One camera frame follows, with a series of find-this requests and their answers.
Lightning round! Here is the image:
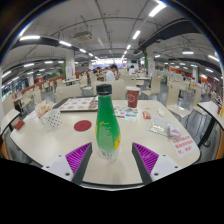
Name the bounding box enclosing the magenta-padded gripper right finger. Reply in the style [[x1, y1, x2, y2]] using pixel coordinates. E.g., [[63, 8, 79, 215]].
[[131, 142, 184, 186]]

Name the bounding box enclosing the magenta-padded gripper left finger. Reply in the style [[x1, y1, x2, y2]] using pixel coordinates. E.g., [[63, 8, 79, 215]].
[[41, 142, 94, 186]]

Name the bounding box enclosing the green drink bottle black cap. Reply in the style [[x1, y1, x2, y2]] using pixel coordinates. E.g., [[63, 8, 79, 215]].
[[94, 83, 122, 163]]

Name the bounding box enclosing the flat round red coaster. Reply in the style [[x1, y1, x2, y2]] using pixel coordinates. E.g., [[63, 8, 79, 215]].
[[73, 119, 93, 133]]

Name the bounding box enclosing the white notice with red text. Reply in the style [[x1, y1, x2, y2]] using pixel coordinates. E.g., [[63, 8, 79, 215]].
[[170, 134, 196, 159]]

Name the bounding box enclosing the red sauce sachet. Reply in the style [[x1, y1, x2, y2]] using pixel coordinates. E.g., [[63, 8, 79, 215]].
[[141, 110, 152, 120]]

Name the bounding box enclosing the white polka-dot mug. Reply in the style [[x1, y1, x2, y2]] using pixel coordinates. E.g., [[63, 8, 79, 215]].
[[40, 108, 65, 130]]

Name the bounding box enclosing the small white packet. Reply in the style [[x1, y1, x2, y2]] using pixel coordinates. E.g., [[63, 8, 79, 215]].
[[156, 107, 166, 118]]

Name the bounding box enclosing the colourful printed leaflet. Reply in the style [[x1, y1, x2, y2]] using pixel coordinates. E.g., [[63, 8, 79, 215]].
[[113, 104, 141, 123]]

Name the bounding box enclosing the dark tray with menu paper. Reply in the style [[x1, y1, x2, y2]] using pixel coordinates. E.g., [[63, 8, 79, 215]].
[[53, 96, 100, 113]]

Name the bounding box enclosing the red paper cup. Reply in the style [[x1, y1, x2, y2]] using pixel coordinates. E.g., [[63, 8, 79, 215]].
[[125, 86, 141, 109]]

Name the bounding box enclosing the small red card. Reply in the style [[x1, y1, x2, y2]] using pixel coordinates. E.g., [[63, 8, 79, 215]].
[[13, 119, 26, 131]]

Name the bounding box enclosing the group of beige chairs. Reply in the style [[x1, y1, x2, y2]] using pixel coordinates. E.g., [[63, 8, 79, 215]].
[[3, 68, 224, 111]]

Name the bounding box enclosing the beige side table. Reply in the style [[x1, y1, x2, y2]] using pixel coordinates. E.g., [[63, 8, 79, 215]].
[[0, 108, 21, 135]]

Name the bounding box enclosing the ceiling air conditioner unit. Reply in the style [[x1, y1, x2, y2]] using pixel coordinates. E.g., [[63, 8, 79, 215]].
[[72, 30, 94, 42]]

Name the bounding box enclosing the group of ceiling lights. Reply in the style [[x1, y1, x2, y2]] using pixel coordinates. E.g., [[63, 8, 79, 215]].
[[1, 1, 222, 81]]

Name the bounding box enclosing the beige table black pedestal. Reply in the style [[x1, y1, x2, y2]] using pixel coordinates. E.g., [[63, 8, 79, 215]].
[[196, 100, 224, 148]]

